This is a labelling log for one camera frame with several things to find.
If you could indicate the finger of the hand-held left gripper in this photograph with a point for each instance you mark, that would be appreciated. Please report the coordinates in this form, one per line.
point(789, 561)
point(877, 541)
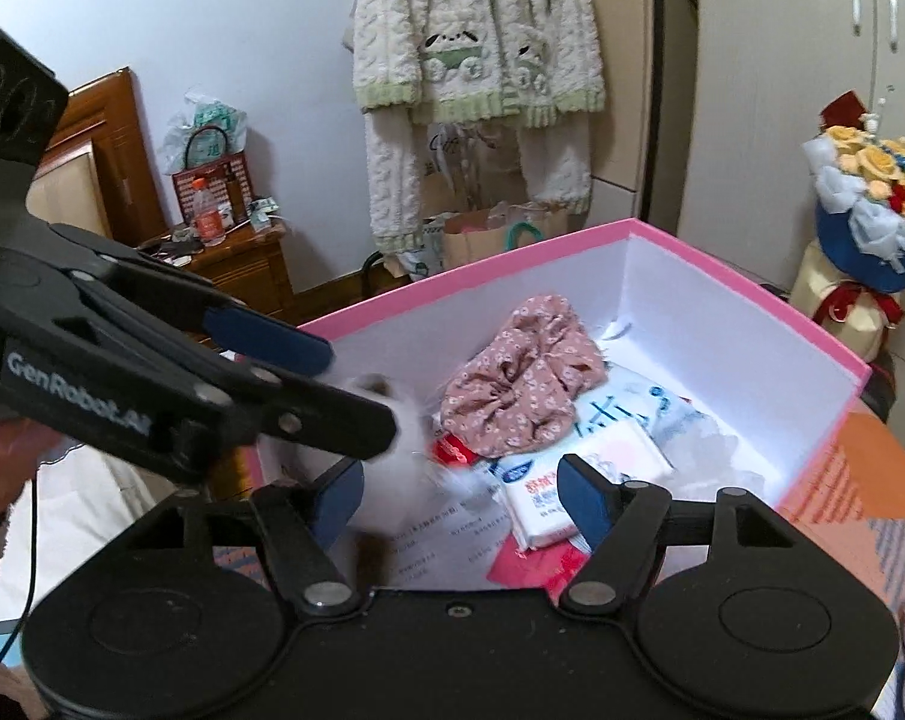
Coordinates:
point(272, 341)
point(332, 420)

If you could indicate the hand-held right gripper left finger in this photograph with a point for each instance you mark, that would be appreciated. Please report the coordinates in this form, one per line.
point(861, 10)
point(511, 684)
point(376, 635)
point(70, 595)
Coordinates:
point(340, 499)

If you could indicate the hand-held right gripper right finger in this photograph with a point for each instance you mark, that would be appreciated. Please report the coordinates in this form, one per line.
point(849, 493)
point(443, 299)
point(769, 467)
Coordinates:
point(580, 495)

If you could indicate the white pink tissue pack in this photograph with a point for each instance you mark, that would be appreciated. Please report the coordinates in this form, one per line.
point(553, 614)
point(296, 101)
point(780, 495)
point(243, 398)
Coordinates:
point(587, 465)

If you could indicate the white brown panda plush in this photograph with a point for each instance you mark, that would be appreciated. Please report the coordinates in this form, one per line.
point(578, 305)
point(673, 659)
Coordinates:
point(392, 487)

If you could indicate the blue white wet wipes pack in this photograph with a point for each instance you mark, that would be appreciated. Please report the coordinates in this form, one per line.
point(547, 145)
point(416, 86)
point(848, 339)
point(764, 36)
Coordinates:
point(632, 412)

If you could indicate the pink floral scrunchie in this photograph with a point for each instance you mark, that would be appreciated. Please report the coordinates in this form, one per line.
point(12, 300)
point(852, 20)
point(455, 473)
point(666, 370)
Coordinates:
point(527, 367)

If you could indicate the pink cardboard box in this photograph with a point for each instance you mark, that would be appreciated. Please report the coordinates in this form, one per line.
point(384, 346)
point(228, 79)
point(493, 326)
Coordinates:
point(722, 300)

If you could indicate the person's left hand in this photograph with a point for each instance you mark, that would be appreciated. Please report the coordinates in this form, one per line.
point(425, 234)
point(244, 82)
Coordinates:
point(2, 469)

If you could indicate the wooden nightstand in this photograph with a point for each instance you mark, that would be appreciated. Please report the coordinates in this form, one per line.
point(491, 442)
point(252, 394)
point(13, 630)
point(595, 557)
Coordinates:
point(242, 270)

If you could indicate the red envelope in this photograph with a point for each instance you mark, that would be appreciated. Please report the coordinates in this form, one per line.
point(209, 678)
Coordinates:
point(535, 570)

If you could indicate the printed white paper sheet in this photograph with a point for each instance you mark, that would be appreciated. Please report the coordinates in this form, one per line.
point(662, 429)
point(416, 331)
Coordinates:
point(452, 540)

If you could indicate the red white packet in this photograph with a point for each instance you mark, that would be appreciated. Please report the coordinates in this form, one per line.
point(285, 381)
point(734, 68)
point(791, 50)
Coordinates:
point(456, 454)

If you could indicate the plastic bottle orange label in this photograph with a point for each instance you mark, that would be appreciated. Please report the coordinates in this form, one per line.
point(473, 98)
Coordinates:
point(209, 217)

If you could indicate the brown woven basket bag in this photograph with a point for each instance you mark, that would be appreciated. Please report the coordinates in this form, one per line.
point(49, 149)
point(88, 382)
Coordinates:
point(235, 172)

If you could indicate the cream knitted pants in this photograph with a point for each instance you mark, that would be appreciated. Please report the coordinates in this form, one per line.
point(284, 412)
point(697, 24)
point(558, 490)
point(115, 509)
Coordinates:
point(400, 180)

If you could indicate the wooden headboard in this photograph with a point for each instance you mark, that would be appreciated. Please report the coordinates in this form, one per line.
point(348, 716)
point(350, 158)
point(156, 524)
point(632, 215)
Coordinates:
point(100, 157)

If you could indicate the brown paper bag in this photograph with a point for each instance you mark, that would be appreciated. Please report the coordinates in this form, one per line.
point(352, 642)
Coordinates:
point(475, 240)

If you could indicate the clear green plastic bag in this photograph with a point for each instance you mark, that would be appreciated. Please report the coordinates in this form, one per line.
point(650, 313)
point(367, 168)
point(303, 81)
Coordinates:
point(212, 116)

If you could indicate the cream wrapped bouquet red ribbon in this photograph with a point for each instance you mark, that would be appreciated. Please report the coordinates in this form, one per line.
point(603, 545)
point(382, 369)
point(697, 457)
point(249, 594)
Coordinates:
point(842, 307)

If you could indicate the cream knitted cardigan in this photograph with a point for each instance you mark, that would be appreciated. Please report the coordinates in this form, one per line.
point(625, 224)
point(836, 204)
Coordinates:
point(482, 22)

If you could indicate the blue wrapped flower bouquet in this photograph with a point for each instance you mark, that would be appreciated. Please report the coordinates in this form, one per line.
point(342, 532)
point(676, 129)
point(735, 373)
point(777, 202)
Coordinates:
point(880, 195)

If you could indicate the grey wardrobe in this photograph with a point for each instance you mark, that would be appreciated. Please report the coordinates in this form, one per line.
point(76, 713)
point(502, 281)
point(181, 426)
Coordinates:
point(782, 90)

